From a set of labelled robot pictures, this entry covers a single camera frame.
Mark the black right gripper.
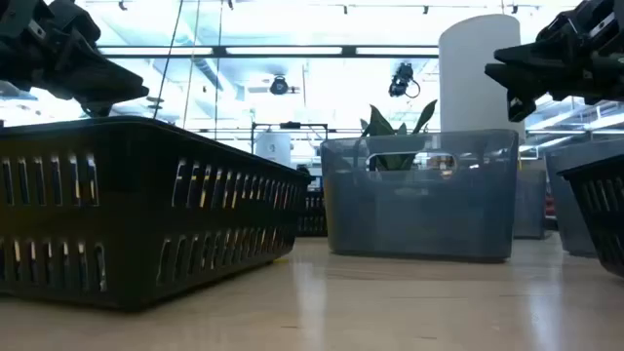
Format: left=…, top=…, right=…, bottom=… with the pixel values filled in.
left=485, top=0, right=624, bottom=123

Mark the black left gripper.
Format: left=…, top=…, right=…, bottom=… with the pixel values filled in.
left=0, top=0, right=150, bottom=118

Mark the black slotted plastic basket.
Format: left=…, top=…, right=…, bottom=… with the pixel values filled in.
left=557, top=154, right=624, bottom=279
left=295, top=164, right=328, bottom=239
left=0, top=115, right=313, bottom=312

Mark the white shade wooden base lamp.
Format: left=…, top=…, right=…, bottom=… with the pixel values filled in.
left=438, top=13, right=527, bottom=142

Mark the green plant in white pot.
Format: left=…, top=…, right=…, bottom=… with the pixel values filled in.
left=359, top=99, right=439, bottom=172

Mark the round black ceiling fixture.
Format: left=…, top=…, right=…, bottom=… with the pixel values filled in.
left=268, top=74, right=291, bottom=97

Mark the white background cylinder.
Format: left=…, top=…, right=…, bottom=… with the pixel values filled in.
left=253, top=131, right=293, bottom=167

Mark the thin black hanging cable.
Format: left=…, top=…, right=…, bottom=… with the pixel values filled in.
left=152, top=0, right=185, bottom=121

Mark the black overhead camera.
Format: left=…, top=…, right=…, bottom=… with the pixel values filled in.
left=388, top=61, right=421, bottom=99

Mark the black overhead frame bar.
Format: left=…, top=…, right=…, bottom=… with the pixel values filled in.
left=97, top=44, right=440, bottom=60

